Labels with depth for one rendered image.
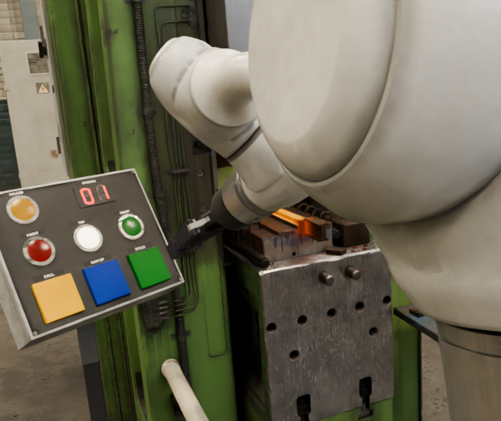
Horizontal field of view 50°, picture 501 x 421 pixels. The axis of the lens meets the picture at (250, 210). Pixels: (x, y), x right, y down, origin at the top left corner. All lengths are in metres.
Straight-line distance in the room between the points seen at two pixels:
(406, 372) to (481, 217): 1.79
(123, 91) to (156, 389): 0.80
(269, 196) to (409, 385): 1.32
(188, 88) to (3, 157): 6.77
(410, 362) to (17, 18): 6.37
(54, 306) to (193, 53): 0.53
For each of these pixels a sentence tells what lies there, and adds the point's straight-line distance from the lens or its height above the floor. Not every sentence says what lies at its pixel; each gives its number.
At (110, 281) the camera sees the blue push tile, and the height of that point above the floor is 1.01.
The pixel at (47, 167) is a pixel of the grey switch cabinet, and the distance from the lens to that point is 6.71.
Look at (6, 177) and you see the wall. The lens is 7.47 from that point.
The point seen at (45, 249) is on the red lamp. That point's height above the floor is 1.09.
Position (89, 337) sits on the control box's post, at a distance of 1.24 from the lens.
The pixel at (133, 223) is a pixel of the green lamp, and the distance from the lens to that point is 1.17.
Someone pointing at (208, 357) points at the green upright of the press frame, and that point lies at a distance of 1.60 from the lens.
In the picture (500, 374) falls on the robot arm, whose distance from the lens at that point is 0.22.
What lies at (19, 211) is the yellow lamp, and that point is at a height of 1.16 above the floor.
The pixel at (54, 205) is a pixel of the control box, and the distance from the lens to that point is 1.12.
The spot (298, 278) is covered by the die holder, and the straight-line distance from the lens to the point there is 1.38.
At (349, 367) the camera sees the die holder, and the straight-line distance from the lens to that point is 1.55.
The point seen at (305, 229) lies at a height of 0.99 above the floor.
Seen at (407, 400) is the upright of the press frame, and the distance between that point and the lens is 2.02.
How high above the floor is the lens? 1.34
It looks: 12 degrees down
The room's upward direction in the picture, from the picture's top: 4 degrees counter-clockwise
